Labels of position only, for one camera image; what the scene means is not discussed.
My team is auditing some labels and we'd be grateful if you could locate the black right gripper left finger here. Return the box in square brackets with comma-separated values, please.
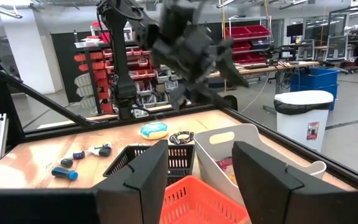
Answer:
[93, 139, 169, 224]

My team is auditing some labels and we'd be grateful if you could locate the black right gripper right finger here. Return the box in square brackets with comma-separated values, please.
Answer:
[232, 141, 351, 224]

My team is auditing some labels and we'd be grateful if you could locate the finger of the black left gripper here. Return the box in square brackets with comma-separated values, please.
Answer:
[169, 82, 229, 111]
[218, 39, 250, 88]

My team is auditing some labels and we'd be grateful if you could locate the red snack package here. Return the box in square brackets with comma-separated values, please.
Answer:
[215, 157, 237, 184]

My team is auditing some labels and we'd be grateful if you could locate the black patterned tape ring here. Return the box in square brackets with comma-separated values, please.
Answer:
[168, 130, 196, 146]

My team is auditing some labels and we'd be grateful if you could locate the blue frosted donut tape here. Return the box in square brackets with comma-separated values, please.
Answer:
[139, 121, 170, 141]

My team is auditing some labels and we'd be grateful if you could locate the grey mesh office chair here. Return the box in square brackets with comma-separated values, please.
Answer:
[323, 34, 349, 63]
[296, 39, 316, 62]

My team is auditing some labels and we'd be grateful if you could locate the metal shelf with red bins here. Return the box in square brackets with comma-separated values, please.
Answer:
[224, 16, 273, 65]

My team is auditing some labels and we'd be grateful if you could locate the wooden workbench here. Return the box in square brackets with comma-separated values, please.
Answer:
[208, 60, 319, 78]

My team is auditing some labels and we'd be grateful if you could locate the black plastic basket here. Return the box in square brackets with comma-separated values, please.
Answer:
[103, 144, 196, 187]

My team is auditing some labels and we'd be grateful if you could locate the white plastic bin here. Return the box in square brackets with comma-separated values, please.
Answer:
[193, 123, 328, 208]

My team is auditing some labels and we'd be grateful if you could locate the orange plastic basket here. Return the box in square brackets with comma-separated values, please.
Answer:
[159, 175, 251, 224]

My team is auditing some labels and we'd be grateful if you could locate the black monitor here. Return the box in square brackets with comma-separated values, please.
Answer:
[286, 22, 305, 38]

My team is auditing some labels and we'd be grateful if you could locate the white trash can black liner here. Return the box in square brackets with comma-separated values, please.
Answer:
[273, 90, 334, 152]

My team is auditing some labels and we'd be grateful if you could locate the blue plastic tote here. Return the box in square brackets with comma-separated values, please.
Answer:
[290, 67, 340, 111]

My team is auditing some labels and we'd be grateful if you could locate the rack of red bins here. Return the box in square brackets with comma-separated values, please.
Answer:
[73, 21, 180, 116]

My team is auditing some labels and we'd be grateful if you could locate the black partition panel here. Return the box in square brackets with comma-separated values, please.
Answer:
[50, 30, 85, 104]

